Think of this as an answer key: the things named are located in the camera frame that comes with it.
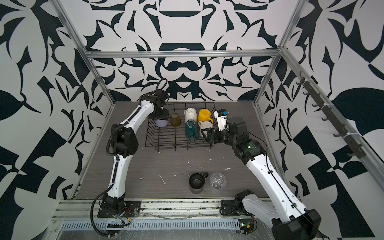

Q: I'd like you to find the cream ceramic mug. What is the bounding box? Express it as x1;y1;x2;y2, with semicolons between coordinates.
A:
184;108;198;123

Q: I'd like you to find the black corrugated cable conduit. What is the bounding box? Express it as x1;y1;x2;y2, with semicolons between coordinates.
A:
89;77;169;238

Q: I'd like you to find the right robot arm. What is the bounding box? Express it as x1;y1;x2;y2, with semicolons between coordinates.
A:
200;116;322;240

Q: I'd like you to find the small circuit board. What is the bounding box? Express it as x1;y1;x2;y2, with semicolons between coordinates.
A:
239;218;258;235

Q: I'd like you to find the white slotted cable duct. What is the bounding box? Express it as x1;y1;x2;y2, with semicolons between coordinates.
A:
59;218;241;231

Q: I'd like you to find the cream faceted cup teal base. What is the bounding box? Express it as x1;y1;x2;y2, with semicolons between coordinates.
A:
185;120;199;140

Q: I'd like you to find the amber glass cup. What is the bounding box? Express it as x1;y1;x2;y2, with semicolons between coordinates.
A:
170;113;181;128

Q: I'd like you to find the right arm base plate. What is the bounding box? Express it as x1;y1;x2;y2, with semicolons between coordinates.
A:
219;199;249;217

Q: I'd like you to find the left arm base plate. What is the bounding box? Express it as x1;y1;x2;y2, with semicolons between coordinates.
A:
97;201;142;218

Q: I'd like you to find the black wire dish rack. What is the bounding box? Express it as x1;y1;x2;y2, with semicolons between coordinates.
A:
145;102;216;152

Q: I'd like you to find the grey wall hook rail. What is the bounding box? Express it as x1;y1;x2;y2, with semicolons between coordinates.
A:
296;72;367;159

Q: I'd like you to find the yellow ceramic mug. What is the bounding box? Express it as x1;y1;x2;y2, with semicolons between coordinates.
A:
198;109;214;124

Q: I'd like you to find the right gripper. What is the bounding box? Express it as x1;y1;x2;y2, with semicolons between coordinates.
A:
202;124;239;148

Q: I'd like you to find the black mug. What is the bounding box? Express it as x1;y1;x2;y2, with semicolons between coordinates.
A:
189;172;209;194

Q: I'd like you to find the lilac plastic cup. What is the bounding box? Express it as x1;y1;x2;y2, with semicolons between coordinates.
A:
154;119;169;128

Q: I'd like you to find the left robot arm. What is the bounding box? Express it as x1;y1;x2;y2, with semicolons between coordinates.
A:
101;89;169;215

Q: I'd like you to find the clear glass cup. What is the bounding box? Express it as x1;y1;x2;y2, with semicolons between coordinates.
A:
210;173;227;191

